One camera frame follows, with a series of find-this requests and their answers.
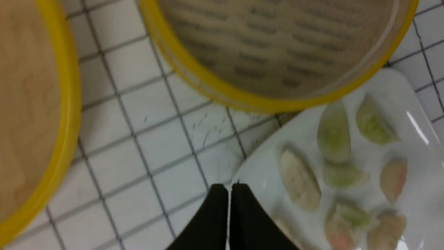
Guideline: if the beige dumpling plate bottom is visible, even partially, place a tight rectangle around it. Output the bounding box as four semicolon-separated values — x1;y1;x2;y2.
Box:
367;210;408;250

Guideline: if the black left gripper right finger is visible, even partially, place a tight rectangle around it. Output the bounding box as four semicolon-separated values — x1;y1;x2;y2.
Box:
229;183;298;250

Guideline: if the beige dumpling plate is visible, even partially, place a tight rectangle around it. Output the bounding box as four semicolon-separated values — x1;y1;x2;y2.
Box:
367;210;408;250
279;147;322;211

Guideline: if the yellow-rimmed bamboo steamer basket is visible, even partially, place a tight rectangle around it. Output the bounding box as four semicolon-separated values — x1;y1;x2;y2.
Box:
140;0;418;114

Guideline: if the yellow-rimmed bamboo steamer lid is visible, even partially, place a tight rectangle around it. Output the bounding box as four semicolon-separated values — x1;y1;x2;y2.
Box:
0;0;82;247

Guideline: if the pink dumpling plate right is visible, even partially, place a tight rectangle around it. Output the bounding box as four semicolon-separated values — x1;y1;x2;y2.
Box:
379;158;408;205

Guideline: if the white rectangular plate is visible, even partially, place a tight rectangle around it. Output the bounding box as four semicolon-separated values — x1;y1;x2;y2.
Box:
233;69;443;250

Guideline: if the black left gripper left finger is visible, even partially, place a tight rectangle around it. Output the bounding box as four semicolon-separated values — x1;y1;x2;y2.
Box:
168;184;229;250

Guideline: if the green dumpling plate top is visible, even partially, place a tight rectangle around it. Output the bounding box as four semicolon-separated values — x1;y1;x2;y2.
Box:
317;101;351;164

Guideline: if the green dumpling plate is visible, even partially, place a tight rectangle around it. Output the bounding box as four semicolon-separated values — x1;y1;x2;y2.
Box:
356;94;399;145
317;101;351;164

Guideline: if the pale green dumpling centre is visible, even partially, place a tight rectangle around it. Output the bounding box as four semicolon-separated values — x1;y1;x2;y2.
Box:
323;163;370;190

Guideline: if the beige dumpling plate upper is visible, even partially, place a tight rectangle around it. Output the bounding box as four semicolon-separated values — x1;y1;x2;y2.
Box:
279;147;322;211

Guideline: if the green dumpling plate right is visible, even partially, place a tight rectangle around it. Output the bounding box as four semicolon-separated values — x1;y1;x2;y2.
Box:
356;94;399;145

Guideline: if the pink green dumpling centre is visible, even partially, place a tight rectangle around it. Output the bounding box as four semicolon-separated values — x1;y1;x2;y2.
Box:
324;200;376;250

